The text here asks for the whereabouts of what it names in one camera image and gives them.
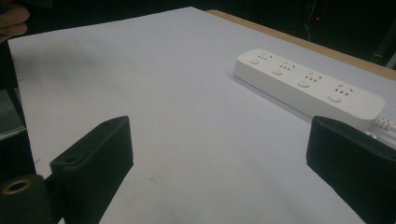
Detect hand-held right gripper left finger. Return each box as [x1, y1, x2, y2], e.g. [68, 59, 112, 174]
[49, 115, 134, 224]

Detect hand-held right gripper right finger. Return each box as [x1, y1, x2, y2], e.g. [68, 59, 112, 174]
[305, 115, 396, 224]

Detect white power strip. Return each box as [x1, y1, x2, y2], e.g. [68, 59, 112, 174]
[233, 48, 388, 133]

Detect white table mat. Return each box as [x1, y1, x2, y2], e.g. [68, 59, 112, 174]
[7, 7, 396, 224]

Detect white power strip cable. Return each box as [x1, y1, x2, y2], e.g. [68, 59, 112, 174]
[365, 116, 396, 139]

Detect dark metal stand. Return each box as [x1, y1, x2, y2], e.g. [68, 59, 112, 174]
[373, 18, 396, 70]

